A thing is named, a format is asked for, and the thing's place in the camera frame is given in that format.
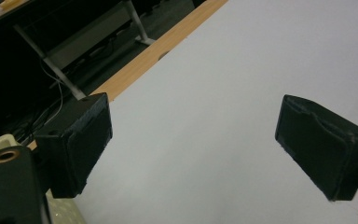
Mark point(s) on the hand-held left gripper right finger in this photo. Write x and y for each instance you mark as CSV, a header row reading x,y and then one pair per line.
x,y
317,143

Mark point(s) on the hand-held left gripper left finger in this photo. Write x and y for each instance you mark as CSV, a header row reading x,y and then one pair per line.
x,y
74,149

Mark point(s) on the white metal stand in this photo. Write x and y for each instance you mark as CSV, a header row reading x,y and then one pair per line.
x,y
90,34

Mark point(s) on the white sheet table cover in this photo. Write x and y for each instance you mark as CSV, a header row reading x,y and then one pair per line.
x,y
214,124

